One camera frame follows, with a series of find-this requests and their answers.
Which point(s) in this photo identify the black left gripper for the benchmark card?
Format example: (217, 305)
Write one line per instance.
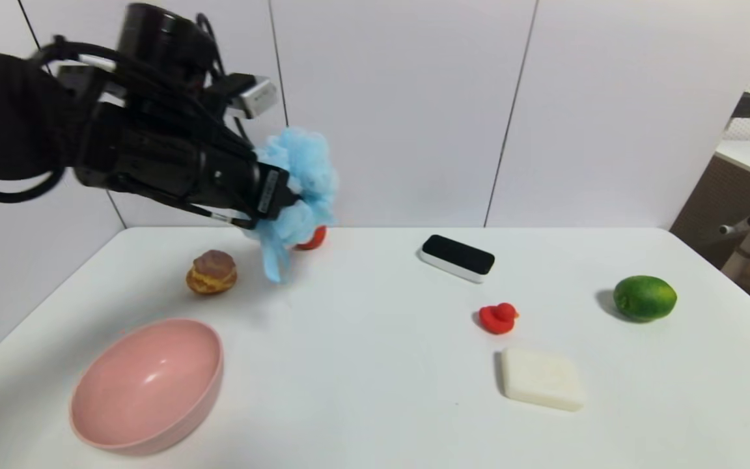
(273, 191)

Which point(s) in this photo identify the blue mesh bath loofah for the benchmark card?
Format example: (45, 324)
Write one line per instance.
(306, 169)

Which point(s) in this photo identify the red rubber duck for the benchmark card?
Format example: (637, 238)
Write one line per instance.
(497, 319)

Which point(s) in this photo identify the green lime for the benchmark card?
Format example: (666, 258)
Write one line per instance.
(644, 298)

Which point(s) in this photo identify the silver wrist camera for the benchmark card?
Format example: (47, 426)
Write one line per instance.
(256, 96)

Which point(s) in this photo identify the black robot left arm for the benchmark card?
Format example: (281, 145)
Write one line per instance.
(4, 117)

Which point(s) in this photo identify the cream puff pastry toy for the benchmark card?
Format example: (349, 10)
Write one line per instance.
(211, 272)

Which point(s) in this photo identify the white soap bar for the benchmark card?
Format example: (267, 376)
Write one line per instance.
(541, 379)

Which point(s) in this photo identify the pink plastic bowl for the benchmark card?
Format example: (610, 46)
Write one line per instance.
(144, 384)

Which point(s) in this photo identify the black and white eraser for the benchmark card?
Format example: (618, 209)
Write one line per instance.
(458, 256)

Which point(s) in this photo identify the black clamp bracket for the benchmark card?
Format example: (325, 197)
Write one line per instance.
(744, 105)

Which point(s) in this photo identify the red apple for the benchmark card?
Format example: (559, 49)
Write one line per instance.
(314, 239)

